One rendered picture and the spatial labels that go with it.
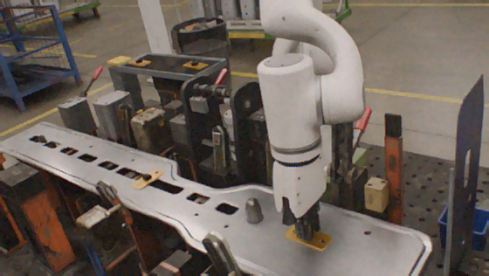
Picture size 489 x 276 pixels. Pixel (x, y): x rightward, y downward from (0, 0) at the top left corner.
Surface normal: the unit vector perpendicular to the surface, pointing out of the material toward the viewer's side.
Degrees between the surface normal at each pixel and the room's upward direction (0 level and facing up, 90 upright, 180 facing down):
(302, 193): 91
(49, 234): 90
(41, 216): 90
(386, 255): 0
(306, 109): 88
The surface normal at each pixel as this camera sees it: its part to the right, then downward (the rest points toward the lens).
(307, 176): 0.73, 0.21
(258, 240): -0.17, -0.87
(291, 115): -0.07, 0.48
